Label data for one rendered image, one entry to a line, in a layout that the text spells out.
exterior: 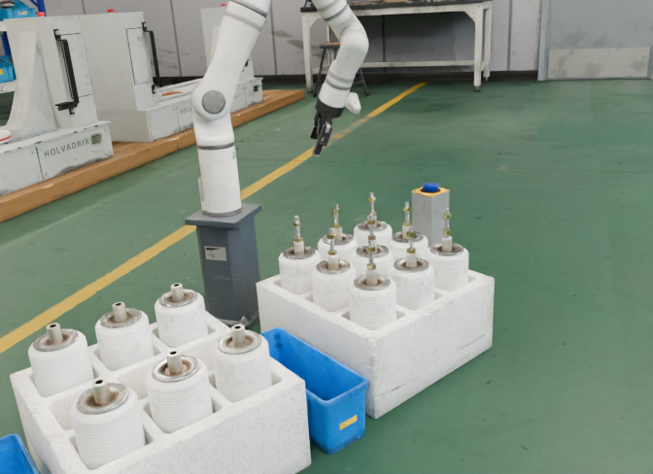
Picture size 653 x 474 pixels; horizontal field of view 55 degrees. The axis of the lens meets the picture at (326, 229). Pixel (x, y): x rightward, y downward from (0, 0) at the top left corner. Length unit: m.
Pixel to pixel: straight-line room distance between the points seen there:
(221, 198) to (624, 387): 1.00
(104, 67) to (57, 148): 0.82
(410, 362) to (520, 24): 5.18
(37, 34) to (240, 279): 2.13
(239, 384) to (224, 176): 0.63
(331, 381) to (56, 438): 0.52
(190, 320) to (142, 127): 2.66
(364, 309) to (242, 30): 0.69
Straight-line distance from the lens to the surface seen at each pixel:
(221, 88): 1.51
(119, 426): 1.00
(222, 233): 1.58
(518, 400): 1.39
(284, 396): 1.10
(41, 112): 3.43
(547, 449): 1.28
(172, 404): 1.03
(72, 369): 1.20
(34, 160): 3.16
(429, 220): 1.63
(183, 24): 7.44
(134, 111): 3.83
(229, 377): 1.08
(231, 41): 1.51
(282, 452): 1.15
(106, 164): 3.40
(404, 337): 1.28
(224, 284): 1.63
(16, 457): 1.28
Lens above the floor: 0.79
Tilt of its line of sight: 20 degrees down
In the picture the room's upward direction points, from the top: 3 degrees counter-clockwise
